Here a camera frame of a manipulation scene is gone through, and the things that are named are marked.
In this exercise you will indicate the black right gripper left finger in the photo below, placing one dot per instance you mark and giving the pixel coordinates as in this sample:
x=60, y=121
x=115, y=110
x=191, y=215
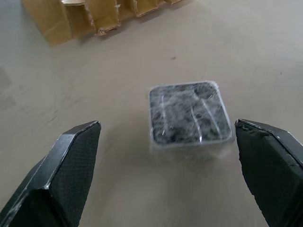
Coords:
x=64, y=175

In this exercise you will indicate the plastic-wrapped black square camera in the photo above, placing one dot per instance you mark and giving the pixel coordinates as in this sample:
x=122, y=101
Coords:
x=189, y=116

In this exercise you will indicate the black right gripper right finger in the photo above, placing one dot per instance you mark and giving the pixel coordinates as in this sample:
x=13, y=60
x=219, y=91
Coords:
x=272, y=170

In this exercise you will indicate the brown cardboard divider tray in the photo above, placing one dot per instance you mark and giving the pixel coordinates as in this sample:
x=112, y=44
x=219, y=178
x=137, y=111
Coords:
x=80, y=16

